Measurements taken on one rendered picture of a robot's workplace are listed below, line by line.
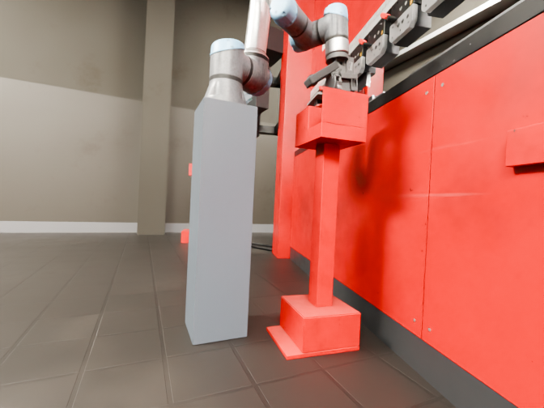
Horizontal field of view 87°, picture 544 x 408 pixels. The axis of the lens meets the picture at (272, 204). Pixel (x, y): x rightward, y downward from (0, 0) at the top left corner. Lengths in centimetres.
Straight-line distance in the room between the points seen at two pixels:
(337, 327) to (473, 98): 71
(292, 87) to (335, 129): 162
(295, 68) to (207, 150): 175
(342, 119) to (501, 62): 39
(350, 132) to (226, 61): 47
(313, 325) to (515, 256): 53
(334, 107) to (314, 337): 70
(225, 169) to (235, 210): 14
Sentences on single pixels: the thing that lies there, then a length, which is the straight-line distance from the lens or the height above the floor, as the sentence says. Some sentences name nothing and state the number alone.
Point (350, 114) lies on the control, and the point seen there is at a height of 74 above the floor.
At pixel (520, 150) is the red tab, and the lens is 71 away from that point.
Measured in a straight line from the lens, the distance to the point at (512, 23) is 84.
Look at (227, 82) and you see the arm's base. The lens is 104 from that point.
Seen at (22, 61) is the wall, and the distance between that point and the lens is 428.
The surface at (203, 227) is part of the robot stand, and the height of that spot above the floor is 37.
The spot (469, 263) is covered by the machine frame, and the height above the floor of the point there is 34.
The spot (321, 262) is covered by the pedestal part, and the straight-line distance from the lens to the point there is 98.
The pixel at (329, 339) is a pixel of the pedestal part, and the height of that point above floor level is 5.
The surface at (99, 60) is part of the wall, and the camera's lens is 420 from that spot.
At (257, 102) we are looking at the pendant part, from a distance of 253.
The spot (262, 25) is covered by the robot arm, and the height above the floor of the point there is 111.
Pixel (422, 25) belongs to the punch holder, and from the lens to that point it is 139.
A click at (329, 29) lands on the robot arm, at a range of 106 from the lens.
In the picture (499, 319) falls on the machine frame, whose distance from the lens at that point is 77.
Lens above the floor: 46
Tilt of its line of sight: 1 degrees down
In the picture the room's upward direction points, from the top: 3 degrees clockwise
